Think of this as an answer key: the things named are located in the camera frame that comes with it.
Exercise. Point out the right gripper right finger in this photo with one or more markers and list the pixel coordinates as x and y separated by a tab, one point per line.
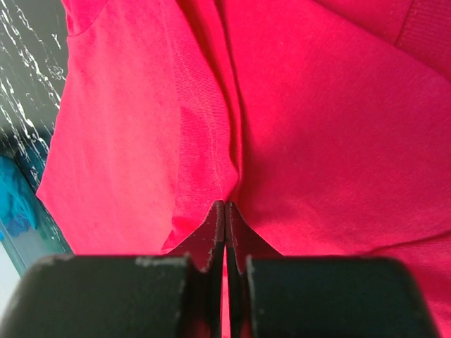
271	295

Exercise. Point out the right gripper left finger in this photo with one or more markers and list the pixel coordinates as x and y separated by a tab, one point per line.
175	295

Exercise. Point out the red t shirt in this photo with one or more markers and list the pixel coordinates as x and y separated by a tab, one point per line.
326	122

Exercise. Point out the clear teal plastic bin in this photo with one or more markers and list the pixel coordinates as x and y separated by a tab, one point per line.
26	247

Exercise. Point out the blue crumpled t shirt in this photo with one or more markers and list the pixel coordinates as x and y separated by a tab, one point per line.
19	206

